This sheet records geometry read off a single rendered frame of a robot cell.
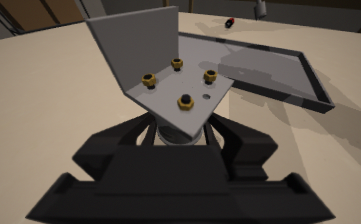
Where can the brass hex nut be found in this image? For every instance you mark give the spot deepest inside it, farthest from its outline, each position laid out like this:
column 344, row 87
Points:
column 210, row 75
column 177, row 63
column 148, row 79
column 185, row 107

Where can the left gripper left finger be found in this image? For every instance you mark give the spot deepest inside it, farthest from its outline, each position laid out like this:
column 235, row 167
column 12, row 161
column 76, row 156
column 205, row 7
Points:
column 126, row 133

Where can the grey metal l-shaped bracket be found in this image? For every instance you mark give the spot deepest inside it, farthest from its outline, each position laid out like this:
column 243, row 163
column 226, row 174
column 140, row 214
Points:
column 138, row 43

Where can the red hand nut driver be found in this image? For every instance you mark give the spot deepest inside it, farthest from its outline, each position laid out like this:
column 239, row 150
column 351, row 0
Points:
column 230, row 22

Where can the dark grey cylinder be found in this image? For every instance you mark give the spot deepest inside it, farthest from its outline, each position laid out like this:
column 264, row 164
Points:
column 171, row 137

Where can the dark blue nut driver barrel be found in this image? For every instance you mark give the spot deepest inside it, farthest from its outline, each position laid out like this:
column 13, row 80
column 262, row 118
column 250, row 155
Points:
column 260, row 10

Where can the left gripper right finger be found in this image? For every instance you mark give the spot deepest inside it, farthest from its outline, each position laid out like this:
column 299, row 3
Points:
column 243, row 146

